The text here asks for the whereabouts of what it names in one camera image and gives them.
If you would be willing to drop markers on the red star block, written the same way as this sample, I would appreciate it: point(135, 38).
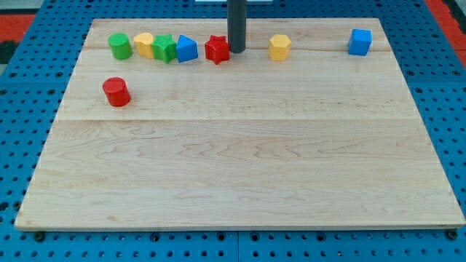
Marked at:
point(217, 49)

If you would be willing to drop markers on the blue triangular block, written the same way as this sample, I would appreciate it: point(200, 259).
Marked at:
point(186, 49)

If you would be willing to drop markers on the light wooden board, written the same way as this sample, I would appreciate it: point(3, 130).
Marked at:
point(323, 140)

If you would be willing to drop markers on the yellow hexagon block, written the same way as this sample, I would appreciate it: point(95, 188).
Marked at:
point(279, 47)

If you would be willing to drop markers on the green star block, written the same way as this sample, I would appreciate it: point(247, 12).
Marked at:
point(164, 48)

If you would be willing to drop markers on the red cylinder block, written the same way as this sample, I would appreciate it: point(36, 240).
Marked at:
point(116, 91)

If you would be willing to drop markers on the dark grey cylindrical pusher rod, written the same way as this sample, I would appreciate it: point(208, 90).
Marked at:
point(236, 24)

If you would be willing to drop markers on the yellow heart block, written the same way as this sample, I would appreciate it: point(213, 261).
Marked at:
point(143, 44)

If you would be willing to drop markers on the green cylinder block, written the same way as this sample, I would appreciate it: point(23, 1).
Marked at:
point(120, 46)

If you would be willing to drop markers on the blue cube block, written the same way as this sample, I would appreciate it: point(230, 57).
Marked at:
point(359, 42)

